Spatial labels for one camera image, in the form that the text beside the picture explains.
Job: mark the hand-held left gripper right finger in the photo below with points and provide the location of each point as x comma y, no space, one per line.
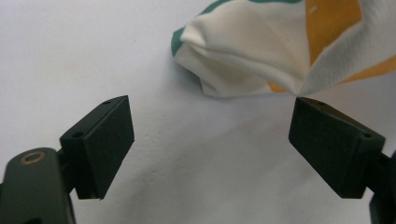
330,146

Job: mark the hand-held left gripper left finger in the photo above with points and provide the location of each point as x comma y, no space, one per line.
102,146

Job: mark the white cloth with orange green print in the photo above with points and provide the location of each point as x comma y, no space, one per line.
249,46

